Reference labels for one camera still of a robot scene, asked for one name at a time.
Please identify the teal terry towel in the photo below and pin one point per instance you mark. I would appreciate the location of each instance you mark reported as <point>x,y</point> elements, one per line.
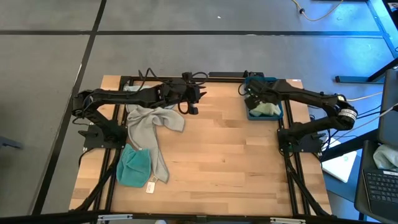
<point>133,168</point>

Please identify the grey flat monitor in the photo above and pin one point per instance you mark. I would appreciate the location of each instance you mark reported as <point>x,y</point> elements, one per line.
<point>390,118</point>

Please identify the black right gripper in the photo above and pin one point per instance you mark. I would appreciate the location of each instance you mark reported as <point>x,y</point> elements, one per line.
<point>264,91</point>

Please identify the light blue microfiber towel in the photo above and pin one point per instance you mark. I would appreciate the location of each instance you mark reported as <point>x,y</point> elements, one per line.
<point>132,88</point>

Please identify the green microfiber towel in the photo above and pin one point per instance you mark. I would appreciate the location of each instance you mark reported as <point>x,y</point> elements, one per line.
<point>267,109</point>

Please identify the black hook bracket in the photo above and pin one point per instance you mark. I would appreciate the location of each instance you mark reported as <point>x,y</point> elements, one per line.
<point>140,75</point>

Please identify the silver metal bracket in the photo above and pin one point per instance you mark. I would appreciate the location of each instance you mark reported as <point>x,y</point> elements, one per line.
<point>287,221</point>
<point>115,217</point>

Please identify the pale crumpled cloth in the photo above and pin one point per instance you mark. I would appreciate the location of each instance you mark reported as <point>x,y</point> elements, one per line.
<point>385,158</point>

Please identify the blue metal desk frame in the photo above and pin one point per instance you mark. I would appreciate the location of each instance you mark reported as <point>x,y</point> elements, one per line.
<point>351,79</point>

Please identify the blue plastic bin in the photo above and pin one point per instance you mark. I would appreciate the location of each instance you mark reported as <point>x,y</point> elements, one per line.
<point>264,118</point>

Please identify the black aluminium table frame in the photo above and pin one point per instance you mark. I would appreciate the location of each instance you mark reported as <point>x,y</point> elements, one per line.
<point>224,80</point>

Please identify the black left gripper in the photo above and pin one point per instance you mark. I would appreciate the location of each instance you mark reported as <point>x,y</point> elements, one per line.
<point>180,91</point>

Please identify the black laptop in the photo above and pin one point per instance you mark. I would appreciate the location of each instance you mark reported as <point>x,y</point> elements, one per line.
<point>379,189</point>

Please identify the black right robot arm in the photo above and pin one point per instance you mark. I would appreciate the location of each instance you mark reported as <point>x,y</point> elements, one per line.
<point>311,96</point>

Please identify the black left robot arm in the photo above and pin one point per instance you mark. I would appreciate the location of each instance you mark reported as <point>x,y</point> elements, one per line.
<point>124,96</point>

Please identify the black aluminium crossbeam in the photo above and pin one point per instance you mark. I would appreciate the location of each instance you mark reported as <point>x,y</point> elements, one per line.
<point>46,219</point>

